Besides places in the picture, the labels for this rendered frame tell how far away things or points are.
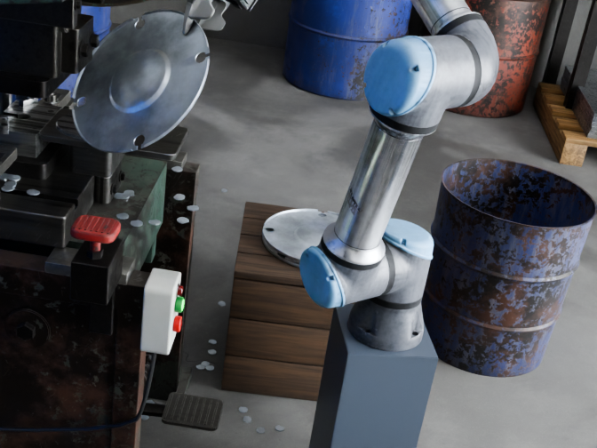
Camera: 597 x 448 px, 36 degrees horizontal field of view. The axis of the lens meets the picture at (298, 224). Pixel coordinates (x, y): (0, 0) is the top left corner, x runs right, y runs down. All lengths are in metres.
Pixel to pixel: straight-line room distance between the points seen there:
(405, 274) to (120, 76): 0.63
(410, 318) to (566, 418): 0.87
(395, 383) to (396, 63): 0.69
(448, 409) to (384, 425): 0.58
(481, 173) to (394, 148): 1.26
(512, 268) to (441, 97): 1.05
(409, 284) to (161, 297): 0.48
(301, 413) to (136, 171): 0.78
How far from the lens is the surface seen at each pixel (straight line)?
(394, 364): 1.80
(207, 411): 2.04
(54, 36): 1.64
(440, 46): 1.44
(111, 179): 1.75
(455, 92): 1.45
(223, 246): 2.98
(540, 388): 2.63
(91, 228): 1.44
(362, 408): 1.85
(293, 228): 2.35
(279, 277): 2.17
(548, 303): 2.54
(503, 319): 2.50
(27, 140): 1.72
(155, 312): 1.57
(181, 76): 1.63
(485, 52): 1.49
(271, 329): 2.24
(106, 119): 1.68
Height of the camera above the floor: 1.45
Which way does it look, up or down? 27 degrees down
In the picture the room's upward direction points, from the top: 9 degrees clockwise
